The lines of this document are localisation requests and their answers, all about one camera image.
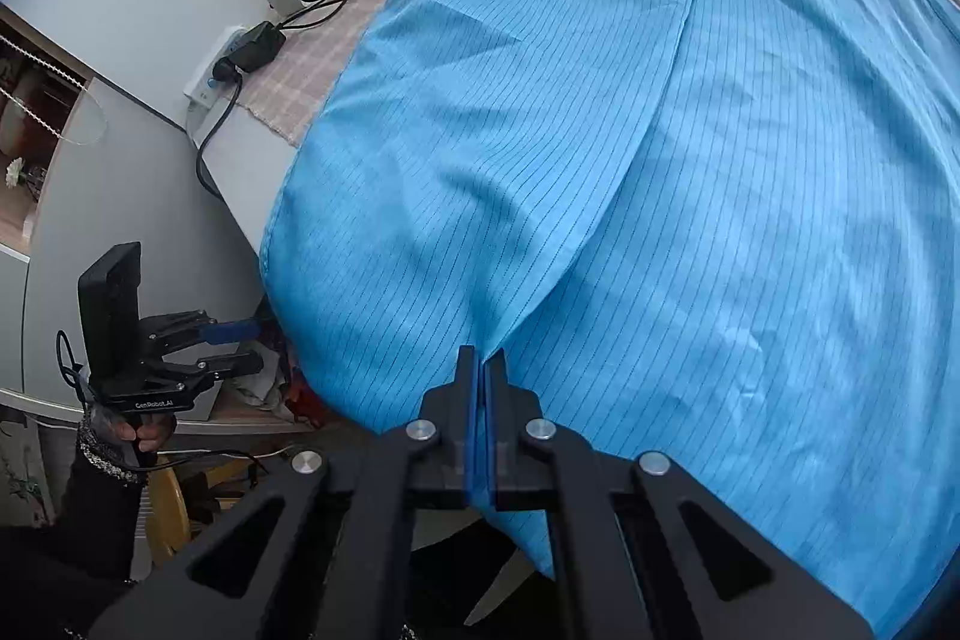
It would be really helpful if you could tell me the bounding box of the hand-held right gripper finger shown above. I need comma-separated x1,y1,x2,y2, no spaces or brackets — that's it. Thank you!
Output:
480,349,875,640
88,344,481,640

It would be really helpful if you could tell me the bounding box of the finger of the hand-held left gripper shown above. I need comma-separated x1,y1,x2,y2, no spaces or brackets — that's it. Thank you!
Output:
142,308,262,345
150,349,265,386

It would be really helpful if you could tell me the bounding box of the blue striped work coat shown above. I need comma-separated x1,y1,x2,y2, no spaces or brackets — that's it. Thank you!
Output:
259,0,960,637

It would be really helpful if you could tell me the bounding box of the person's left forearm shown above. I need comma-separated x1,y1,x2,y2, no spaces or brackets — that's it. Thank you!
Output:
45,406,151,588

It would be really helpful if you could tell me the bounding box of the person's left hand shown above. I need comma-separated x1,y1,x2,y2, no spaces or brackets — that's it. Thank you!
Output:
112,411,179,468

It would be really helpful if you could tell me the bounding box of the wooden shelf cabinet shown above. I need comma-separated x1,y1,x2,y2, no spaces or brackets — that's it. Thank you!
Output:
0,2,95,251

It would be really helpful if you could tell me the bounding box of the yellow wooden stool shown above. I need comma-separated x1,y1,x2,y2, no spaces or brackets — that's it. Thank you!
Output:
142,460,192,570

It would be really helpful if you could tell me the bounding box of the white flower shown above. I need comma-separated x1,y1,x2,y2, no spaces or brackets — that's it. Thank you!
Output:
4,156,46,199

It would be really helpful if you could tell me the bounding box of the white power strip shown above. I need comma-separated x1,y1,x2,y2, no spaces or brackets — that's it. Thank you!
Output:
184,26,252,107

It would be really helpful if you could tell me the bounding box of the black power adapter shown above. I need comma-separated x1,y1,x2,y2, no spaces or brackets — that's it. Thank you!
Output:
227,20,287,73

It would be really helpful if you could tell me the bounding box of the pink plaid tablecloth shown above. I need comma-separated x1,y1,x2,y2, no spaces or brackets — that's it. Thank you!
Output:
238,0,691,150

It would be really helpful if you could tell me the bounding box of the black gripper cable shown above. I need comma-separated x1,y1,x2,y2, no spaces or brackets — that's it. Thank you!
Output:
55,329,98,405

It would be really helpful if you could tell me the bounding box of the black adapter cord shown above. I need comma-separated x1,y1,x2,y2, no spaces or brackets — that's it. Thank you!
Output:
193,66,245,199

